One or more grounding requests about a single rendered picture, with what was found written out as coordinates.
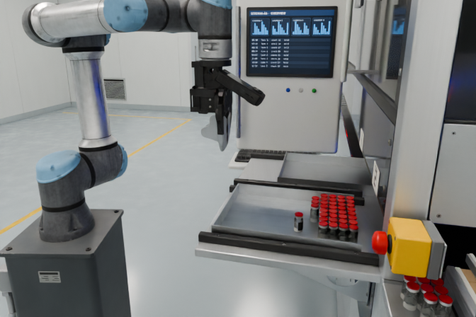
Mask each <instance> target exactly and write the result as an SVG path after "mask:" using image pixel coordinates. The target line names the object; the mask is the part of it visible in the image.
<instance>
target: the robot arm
mask: <svg viewBox="0 0 476 317"><path fill-rule="evenodd" d="M232 9H233V6H232V0H83V1H75V2H71V3H66V4H55V3H50V2H43V3H36V4H32V5H30V6H29V7H28V8H27V9H26V10H25V11H24V12H23V15H22V19H21V20H22V26H23V29H24V31H25V33H26V35H27V36H28V37H29V38H30V39H31V40H33V41H34V42H36V43H38V44H40V45H43V46H46V47H61V48H62V54H63V55H64V56H65V57H67V58H68V59H69V61H70V66H71V70H72V79H73V84H74V92H75V96H76V104H77V109H78V114H79V122H80V127H81V135H82V140H81V141H80V142H79V143H78V147H79V152H78V151H75V150H64V151H56V152H54V153H51V154H48V155H46V156H44V157H42V158H41V159H40V160H39V161H38V162H37V164H36V167H35V169H36V180H37V182H38V189H39V193H40V201H41V205H42V214H41V218H40V224H39V227H38V231H39V235H40V238H41V239H42V240H44V241H47V242H51V243H60V242H66V241H71V240H74V239H77V238H80V237H82V236H84V235H86V234H87V233H88V232H90V231H91V230H92V229H93V228H94V226H95V221H94V216H93V214H92V213H91V210H90V209H89V206H88V205H87V203H86V200H85V194H84V191H85V190H88V189H91V188H94V187H96V186H98V185H101V184H104V183H107V182H110V181H112V180H115V179H116V178H118V177H120V176H121V175H122V174H124V172H125V171H126V169H127V166H128V155H127V152H126V150H124V147H123V146H122V145H121V144H119V143H118V140H117V139H116V138H115V137H114V136H112V134H111V126H110V121H109V116H108V106H107V101H106V92H105V86H104V81H103V72H102V66H101V57H102V56H103V54H104V53H105V48H104V47H105V46H106V45H107V44H108V43H109V42H110V40H109V39H110V38H111V33H130V32H165V33H197V32H198V57H199V58H201V60H200V61H194V62H191V68H194V77H195V85H194V86H192V88H190V107H191V112H198V114H208V113H215V114H214V115H211V116H210V124H208V125H206V127H204V128H202V129H201V134H202V136H203V137H206V138H208V139H212V140H215V141H217V142H219V147H220V151H224V150H225V148H226V146H227V145H228V141H229V137H230V128H231V121H232V92H234V93H236V94H237V95H239V96H241V97H242V98H244V99H245V100H246V101H247V102H248V103H250V104H252V105H255V106H259V105H260V104H261V103H262V101H263V100H264V98H265V96H266V95H265V94H264V92H263V91H261V90H259V89H258V88H256V87H253V86H251V85H250V84H248V83H247V82H245V81H243V80H241V79H240V78H239V77H237V76H235V75H234V74H232V73H230V72H229V71H228V70H226V69H222V67H228V66H232V60H231V59H230V58H232ZM213 69H214V70H213ZM192 96H193V107H192Z"/></svg>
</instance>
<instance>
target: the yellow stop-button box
mask: <svg viewBox="0 0 476 317"><path fill-rule="evenodd" d="M387 239H388V241H389V247H387V258H388V261H389V264H390V269H391V271H392V273H394V274H399V275H408V276H413V277H426V278H427V279H434V280H438V276H439V272H440V268H441V261H442V257H443V249H444V246H445V242H444V240H443V239H442V237H441V235H440V233H439V232H438V230H437V228H436V227H435V225H434V223H433V222H432V221H427V220H422V221H420V220H417V219H404V218H397V217H390V220H389V226H388V231H387Z"/></svg>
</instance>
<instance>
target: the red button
mask: <svg viewBox="0 0 476 317"><path fill-rule="evenodd" d="M387 247H389V241H388V239H387V234H386V232H385V231H376V232H374V234H373V236H372V249H373V251H374V253H376V254H378V255H386V253H387Z"/></svg>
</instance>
